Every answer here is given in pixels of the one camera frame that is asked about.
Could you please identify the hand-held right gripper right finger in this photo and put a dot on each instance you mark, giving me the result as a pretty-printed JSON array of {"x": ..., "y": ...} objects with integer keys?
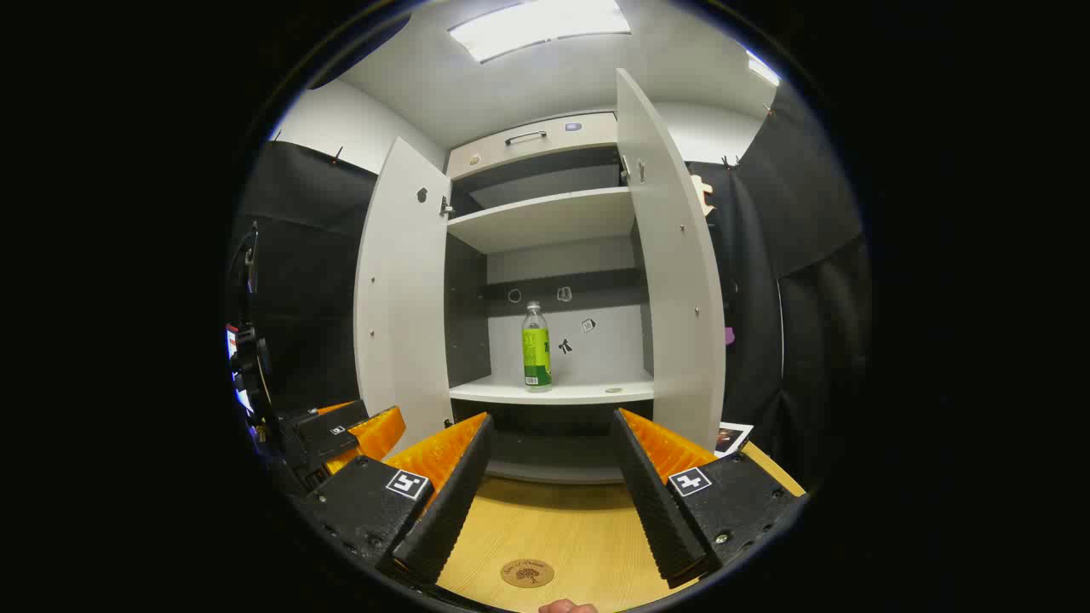
[{"x": 656, "y": 511}]

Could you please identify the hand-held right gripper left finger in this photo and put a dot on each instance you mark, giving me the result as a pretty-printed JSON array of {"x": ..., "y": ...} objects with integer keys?
[{"x": 443, "y": 519}]

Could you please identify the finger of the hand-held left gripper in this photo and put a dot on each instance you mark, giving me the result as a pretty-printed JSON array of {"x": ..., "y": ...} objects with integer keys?
[
  {"x": 328, "y": 443},
  {"x": 294, "y": 421}
]

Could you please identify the round wooden coaster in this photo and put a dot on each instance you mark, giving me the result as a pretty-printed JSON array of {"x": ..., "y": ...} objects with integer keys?
[{"x": 527, "y": 573}]

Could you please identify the green label bottle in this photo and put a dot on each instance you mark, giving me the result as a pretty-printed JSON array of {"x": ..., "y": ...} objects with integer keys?
[{"x": 536, "y": 358}]

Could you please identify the white cabinet drawer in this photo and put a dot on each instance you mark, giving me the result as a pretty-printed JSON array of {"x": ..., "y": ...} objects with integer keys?
[{"x": 588, "y": 134}]

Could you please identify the computer screen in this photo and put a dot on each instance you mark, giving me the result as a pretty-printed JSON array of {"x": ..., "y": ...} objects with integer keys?
[{"x": 231, "y": 340}]

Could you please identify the white portrait cover book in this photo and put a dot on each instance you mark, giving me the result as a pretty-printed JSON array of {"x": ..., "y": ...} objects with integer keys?
[{"x": 732, "y": 439}]

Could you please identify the black backdrop cloth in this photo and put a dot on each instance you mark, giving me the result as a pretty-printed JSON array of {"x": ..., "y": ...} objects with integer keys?
[{"x": 809, "y": 255}]

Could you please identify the large ceiling light panel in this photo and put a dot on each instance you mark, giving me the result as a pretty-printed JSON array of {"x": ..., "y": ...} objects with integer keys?
[{"x": 541, "y": 25}]

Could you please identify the small ceiling light panel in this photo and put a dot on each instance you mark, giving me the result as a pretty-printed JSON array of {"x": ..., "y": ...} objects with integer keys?
[{"x": 762, "y": 68}]

